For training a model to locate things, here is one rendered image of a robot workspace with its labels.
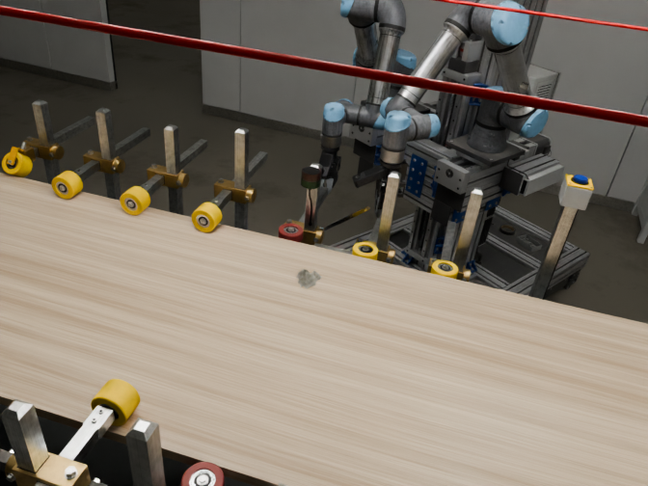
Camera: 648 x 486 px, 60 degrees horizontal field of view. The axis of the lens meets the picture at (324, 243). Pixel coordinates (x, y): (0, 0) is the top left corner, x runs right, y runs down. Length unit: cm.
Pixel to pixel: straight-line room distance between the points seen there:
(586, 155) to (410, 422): 344
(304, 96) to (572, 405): 370
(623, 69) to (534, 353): 301
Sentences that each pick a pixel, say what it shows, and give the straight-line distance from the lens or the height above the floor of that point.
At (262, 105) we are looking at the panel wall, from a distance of 491.
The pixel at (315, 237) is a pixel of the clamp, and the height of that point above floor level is 85.
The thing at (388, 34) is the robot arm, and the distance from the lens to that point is 214.
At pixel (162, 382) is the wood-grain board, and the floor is 90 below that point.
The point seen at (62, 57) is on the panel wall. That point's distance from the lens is 603.
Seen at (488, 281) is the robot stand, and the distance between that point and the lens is 296.
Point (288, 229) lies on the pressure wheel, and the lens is 181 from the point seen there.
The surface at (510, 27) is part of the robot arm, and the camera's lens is 186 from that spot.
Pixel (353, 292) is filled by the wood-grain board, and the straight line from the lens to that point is 158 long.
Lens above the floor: 187
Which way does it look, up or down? 33 degrees down
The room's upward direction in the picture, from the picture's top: 6 degrees clockwise
